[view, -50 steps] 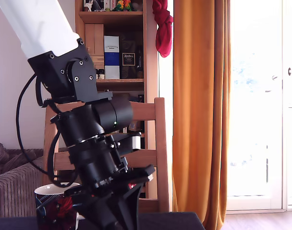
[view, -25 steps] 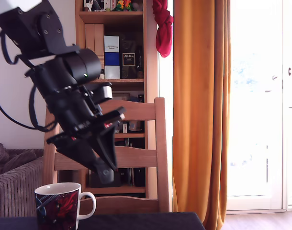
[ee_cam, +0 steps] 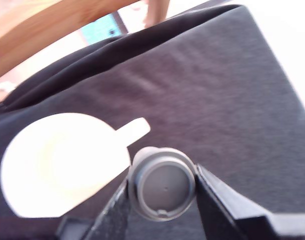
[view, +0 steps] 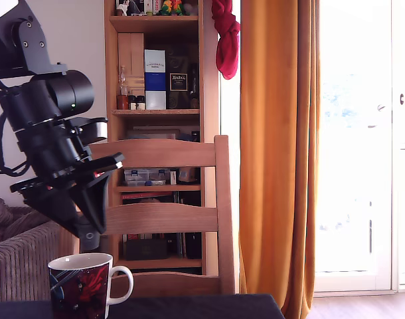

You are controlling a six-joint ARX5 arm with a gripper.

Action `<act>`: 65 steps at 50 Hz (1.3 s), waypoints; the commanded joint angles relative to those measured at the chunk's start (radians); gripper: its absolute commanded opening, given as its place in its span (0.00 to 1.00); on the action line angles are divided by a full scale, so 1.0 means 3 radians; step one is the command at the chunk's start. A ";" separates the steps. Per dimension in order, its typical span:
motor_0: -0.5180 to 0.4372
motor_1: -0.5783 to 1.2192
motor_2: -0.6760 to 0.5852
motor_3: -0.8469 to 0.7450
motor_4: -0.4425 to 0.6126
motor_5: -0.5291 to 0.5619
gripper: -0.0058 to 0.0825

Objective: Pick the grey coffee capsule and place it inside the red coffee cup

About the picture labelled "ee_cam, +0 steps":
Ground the light wooden chair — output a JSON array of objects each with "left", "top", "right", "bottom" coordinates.
[{"left": 0, "top": 0, "right": 143, "bottom": 82}]

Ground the black table cloth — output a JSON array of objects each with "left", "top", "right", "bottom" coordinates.
[{"left": 0, "top": 4, "right": 305, "bottom": 240}]

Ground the grey coffee capsule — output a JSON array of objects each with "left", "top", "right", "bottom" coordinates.
[{"left": 127, "top": 146, "right": 197, "bottom": 222}]

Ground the white coffee cup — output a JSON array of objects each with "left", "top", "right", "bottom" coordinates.
[{"left": 0, "top": 112, "right": 152, "bottom": 219}]

